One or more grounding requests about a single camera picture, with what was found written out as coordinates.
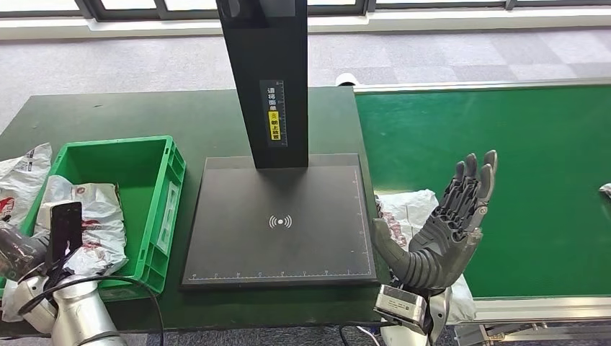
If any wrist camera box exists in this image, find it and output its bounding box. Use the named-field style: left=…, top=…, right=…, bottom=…
left=373, top=284, right=429, bottom=332
left=37, top=200, right=85, bottom=268

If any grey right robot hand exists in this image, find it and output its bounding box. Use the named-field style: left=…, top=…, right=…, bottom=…
left=371, top=149, right=499, bottom=292

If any thin white cable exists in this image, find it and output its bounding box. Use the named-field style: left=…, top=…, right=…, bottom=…
left=355, top=327, right=384, bottom=346

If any white window sill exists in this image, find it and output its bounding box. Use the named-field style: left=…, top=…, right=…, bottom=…
left=0, top=5, right=611, bottom=42

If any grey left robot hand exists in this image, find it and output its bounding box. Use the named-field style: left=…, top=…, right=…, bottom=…
left=0, top=222, right=52, bottom=283

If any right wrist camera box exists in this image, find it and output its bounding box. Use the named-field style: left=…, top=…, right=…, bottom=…
left=373, top=284, right=429, bottom=332

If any green plastic crate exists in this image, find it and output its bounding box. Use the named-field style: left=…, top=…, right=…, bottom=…
left=18, top=136, right=187, bottom=303

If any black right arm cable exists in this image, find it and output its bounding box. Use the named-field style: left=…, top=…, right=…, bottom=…
left=337, top=321, right=384, bottom=346

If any black inbound scanner machine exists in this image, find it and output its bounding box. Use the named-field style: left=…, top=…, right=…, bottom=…
left=180, top=0, right=381, bottom=291

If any aluminium conveyor frame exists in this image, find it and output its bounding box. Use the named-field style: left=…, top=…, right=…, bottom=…
left=353, top=77, right=611, bottom=346

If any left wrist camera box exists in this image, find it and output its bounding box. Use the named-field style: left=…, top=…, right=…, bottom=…
left=37, top=200, right=85, bottom=268

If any green conveyor belt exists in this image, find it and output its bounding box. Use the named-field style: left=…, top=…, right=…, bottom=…
left=355, top=84, right=611, bottom=300

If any dark green table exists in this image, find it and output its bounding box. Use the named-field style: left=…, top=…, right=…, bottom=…
left=0, top=86, right=399, bottom=337

